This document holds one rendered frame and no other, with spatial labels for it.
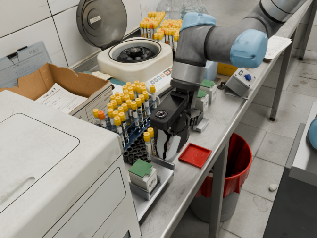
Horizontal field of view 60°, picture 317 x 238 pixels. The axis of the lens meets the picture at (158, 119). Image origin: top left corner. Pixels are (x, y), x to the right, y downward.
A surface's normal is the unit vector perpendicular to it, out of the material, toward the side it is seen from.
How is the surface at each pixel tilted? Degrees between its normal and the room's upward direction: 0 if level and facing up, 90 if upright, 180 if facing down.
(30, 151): 0
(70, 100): 1
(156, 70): 90
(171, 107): 2
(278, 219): 90
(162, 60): 90
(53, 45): 90
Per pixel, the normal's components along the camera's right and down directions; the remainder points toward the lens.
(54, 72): -0.52, 0.55
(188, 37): -0.60, 0.07
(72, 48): 0.84, 0.29
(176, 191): -0.07, -0.78
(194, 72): 0.23, 0.27
